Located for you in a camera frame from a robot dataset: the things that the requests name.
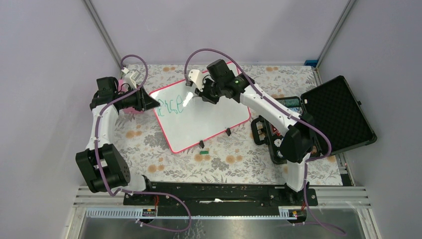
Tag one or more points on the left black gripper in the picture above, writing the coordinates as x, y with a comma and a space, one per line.
144, 101

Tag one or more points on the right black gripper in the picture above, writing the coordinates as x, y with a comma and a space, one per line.
204, 94

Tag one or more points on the pink framed whiteboard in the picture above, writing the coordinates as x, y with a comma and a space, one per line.
186, 120

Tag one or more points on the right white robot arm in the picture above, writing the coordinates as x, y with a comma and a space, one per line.
297, 136

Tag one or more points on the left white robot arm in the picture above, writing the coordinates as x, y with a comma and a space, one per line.
101, 164

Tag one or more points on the pink eraser block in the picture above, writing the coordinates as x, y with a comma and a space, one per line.
123, 88

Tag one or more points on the floral table mat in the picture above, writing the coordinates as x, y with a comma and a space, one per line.
231, 159

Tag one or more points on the blue clip at corner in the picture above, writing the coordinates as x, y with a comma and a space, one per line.
312, 63

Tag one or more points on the black poker chip case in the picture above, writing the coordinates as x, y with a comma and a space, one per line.
337, 114

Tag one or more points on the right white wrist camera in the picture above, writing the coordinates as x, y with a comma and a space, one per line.
195, 78

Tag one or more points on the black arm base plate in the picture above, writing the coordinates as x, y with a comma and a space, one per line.
215, 200

